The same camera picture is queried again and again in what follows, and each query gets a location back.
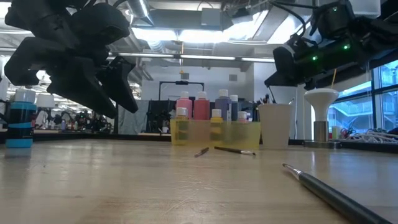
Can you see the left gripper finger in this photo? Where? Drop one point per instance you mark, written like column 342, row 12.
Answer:
column 121, row 84
column 84, row 90

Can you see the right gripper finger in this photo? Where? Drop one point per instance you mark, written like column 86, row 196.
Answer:
column 281, row 71

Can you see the large grey paint bottle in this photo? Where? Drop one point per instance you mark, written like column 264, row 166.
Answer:
column 235, row 107

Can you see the large pink paint bottle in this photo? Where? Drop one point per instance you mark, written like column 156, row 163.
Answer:
column 184, row 107

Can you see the large blue paint bottle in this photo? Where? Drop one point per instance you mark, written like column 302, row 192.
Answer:
column 223, row 107

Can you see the small orange paint bottle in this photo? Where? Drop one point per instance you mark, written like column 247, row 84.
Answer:
column 181, row 124

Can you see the small blue paint bottle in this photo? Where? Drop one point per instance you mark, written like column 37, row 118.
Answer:
column 20, row 137

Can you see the small yellow paint bottle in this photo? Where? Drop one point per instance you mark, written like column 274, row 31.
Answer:
column 216, row 124

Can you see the large red paint bottle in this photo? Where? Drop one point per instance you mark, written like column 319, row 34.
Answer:
column 202, row 109

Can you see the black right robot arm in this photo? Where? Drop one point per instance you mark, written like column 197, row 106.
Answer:
column 379, row 31

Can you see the grey fabric cover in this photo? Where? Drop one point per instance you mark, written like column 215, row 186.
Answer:
column 124, row 123

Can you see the white dome metal lamp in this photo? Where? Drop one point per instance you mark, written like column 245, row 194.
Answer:
column 321, row 102

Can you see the beige paper cup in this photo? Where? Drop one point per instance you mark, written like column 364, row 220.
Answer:
column 275, row 124

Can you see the long ceiling light bar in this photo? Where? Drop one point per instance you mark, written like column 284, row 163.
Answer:
column 205, row 57

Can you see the grey ceiling box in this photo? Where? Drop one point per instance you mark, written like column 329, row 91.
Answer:
column 211, row 17

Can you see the translucent yellow plastic tray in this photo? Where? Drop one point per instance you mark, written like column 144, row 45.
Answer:
column 199, row 133

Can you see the grey wall vent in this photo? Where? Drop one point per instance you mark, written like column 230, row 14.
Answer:
column 184, row 76
column 233, row 77

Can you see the silver ventilation duct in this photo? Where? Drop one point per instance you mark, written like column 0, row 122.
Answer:
column 143, row 9

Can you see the black aluminium table frame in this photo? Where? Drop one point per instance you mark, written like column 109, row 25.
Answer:
column 140, row 137

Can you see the black gantry frame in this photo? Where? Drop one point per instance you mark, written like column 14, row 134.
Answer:
column 182, row 82

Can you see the black window frame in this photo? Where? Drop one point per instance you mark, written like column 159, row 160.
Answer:
column 374, row 109

